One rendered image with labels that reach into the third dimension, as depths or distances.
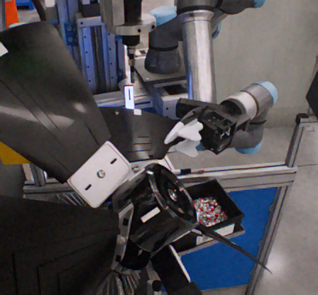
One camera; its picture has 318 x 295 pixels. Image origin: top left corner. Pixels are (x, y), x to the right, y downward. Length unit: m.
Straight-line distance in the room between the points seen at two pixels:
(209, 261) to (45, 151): 1.12
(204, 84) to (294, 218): 1.55
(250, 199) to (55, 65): 0.92
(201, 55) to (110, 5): 0.46
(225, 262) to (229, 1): 1.05
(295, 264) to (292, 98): 1.40
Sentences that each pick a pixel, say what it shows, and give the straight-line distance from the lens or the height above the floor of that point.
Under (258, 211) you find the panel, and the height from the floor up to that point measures 0.64.
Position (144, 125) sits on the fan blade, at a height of 1.18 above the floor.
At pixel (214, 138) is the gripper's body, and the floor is 1.17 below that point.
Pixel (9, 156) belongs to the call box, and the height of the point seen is 1.01.
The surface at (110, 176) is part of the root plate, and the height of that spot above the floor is 1.24.
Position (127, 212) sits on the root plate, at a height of 1.25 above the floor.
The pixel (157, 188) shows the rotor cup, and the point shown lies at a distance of 0.50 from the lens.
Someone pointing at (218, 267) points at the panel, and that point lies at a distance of 1.58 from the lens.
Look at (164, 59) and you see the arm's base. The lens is 1.33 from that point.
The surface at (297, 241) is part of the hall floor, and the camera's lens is 2.17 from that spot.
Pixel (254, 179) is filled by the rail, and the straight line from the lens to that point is 1.19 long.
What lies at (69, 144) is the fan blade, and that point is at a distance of 0.52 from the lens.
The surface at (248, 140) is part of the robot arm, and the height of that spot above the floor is 1.08.
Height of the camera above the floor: 1.60
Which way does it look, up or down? 35 degrees down
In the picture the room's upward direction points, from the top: straight up
